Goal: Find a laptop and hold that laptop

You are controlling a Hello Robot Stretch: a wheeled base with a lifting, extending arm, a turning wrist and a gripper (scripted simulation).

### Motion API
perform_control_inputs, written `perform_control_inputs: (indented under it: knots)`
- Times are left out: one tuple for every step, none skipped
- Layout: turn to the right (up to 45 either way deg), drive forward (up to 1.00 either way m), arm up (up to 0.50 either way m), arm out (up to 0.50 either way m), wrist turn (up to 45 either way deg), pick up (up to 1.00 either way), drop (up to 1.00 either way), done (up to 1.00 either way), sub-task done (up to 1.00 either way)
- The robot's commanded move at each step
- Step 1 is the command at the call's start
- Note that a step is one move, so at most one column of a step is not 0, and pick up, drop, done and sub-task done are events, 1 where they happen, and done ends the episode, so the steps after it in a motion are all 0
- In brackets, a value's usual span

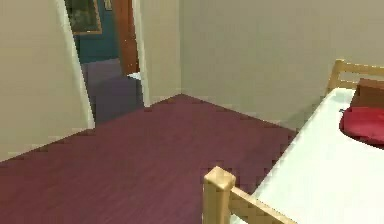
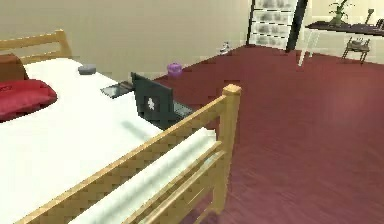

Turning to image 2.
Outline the small grey box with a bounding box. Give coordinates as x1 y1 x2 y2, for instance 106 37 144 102
77 63 97 76

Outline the dark desk with white legs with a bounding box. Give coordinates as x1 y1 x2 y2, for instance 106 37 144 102
297 20 384 68

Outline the green house plant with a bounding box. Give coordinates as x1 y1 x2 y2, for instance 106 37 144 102
327 0 356 28

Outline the small white and grey object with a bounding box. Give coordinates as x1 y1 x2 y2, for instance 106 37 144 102
219 41 232 56

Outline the dark grey laptop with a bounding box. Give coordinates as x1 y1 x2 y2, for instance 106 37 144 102
130 71 195 131

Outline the black framed white shelf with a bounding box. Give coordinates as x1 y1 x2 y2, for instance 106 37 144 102
245 0 310 53

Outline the red pillow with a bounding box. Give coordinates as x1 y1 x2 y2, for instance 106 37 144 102
0 79 58 122

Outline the brown pillow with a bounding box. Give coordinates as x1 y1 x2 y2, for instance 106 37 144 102
0 53 30 83

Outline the purple round container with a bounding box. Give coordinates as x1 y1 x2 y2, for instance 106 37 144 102
166 62 184 79

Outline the grey desk lamp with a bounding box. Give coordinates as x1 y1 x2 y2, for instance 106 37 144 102
364 8 375 26

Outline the flat dark tablet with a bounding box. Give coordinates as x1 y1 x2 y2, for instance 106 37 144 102
100 81 135 100

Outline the wooden bed with white mattress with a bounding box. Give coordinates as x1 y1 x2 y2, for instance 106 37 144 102
0 29 242 224

